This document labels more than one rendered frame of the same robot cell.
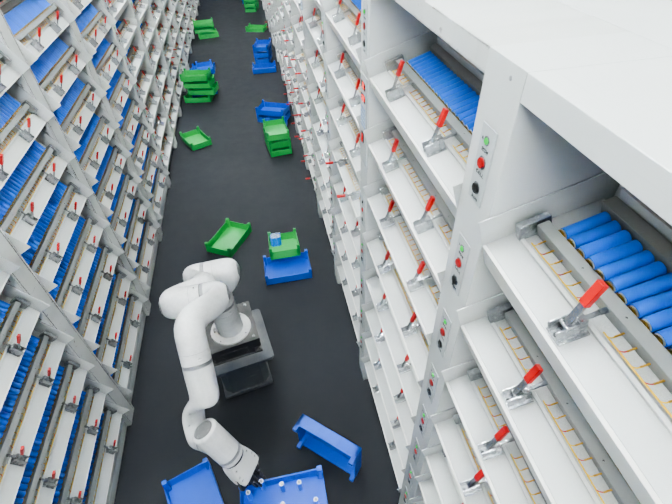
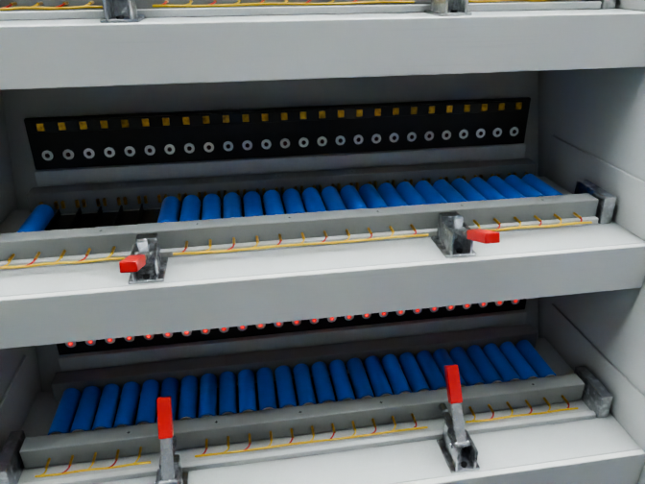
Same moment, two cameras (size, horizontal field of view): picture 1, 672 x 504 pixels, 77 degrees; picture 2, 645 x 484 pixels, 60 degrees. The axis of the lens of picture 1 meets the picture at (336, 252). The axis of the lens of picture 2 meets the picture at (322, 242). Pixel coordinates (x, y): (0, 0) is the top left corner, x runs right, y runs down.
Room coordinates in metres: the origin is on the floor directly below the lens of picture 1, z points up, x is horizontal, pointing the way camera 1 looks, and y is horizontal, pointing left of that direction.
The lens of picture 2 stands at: (1.55, 0.41, 1.06)
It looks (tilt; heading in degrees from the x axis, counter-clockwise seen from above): 8 degrees down; 271
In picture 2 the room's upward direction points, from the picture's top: 3 degrees counter-clockwise
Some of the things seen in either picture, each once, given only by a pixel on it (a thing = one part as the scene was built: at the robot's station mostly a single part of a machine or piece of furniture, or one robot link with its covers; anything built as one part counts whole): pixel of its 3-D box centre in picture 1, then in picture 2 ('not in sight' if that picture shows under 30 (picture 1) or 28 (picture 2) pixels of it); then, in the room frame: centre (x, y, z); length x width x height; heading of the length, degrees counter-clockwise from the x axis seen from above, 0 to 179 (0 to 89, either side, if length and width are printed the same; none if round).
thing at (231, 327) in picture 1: (226, 316); not in sight; (1.26, 0.52, 0.47); 0.19 x 0.19 x 0.18
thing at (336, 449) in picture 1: (327, 447); not in sight; (0.79, 0.08, 0.10); 0.30 x 0.08 x 0.20; 57
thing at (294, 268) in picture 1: (287, 266); not in sight; (2.00, 0.33, 0.04); 0.30 x 0.20 x 0.08; 99
